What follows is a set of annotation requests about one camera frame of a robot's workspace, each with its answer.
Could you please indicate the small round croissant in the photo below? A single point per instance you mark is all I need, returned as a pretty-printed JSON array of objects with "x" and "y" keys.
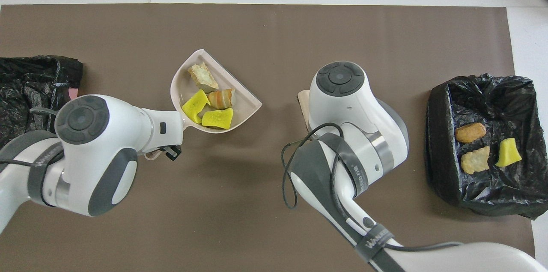
[{"x": 221, "y": 98}]

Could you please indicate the yellow sponge wedge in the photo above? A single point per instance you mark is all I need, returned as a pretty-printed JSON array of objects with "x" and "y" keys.
[{"x": 508, "y": 154}]

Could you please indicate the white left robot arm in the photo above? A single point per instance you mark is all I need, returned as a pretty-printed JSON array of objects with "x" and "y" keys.
[{"x": 85, "y": 122}]

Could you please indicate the beige hand brush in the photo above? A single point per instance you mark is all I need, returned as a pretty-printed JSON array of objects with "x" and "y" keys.
[{"x": 305, "y": 105}]

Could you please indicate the black bag lined pink bin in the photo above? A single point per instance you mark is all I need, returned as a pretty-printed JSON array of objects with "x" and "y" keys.
[{"x": 25, "y": 79}]

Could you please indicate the yellow sponge piece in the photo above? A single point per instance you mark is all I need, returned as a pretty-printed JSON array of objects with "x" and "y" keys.
[
  {"x": 195, "y": 105},
  {"x": 218, "y": 118}
]

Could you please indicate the beige plastic dustpan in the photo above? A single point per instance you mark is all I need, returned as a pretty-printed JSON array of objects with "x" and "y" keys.
[{"x": 184, "y": 88}]

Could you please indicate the brown table mat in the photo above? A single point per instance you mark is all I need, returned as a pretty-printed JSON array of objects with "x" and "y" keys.
[{"x": 257, "y": 28}]

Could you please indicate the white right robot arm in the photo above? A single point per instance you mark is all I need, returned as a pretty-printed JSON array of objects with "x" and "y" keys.
[{"x": 338, "y": 79}]

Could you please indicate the long flaky croissant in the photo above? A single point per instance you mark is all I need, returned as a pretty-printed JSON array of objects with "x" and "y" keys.
[{"x": 475, "y": 160}]

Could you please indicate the pale flaky pastry piece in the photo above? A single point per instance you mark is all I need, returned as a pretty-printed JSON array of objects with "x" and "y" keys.
[{"x": 202, "y": 77}]

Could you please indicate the brown bread loaf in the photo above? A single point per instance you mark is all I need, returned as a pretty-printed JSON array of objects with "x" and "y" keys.
[{"x": 470, "y": 133}]

